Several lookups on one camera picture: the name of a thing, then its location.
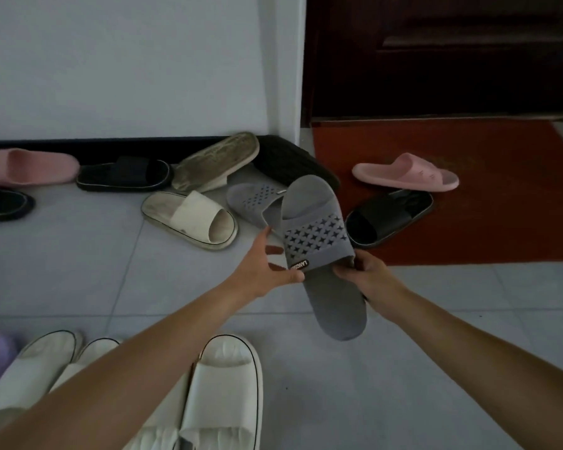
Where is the person's right hand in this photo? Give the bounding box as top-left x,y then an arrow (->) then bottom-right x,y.
333,250 -> 404,319

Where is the person's left hand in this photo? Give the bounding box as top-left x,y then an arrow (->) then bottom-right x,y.
230,227 -> 306,310

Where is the black slipper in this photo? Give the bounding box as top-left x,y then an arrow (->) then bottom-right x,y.
76,156 -> 173,193
253,134 -> 341,193
0,182 -> 36,223
345,187 -> 435,250

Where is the grey perforated slipper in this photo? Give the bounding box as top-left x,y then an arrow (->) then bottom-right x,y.
226,181 -> 292,230
267,174 -> 368,343

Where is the pink slipper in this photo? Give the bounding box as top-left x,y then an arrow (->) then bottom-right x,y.
352,152 -> 460,191
0,148 -> 81,187

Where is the person's left forearm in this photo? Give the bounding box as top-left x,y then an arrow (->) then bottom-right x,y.
0,285 -> 245,450

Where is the person's right forearm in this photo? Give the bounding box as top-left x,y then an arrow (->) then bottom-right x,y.
380,285 -> 563,450

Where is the red door mat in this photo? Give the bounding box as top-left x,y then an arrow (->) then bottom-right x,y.
312,119 -> 563,267

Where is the black baseboard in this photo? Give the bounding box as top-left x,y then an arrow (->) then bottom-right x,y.
0,134 -> 273,164

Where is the dark wooden door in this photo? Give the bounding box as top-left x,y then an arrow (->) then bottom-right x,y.
302,0 -> 563,123

